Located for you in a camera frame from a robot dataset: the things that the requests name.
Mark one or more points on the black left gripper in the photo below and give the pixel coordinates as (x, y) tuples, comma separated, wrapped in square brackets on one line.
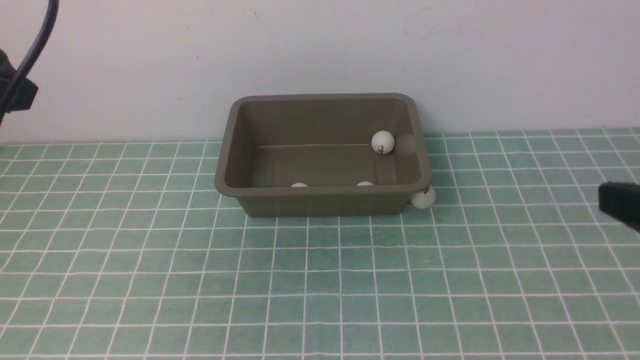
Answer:
[(22, 98)]

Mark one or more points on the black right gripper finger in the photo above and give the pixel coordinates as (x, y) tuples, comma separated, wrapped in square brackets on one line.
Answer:
[(621, 201)]

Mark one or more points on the white ball with logo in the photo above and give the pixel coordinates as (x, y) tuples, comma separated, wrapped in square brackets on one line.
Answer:
[(424, 199)]

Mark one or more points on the brown plastic bin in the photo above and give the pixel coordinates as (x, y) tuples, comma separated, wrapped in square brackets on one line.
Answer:
[(323, 140)]

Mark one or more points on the plain white ball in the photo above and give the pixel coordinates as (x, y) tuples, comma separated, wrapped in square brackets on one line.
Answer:
[(383, 142)]

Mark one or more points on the green checkered tablecloth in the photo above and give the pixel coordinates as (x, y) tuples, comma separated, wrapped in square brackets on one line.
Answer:
[(124, 251)]

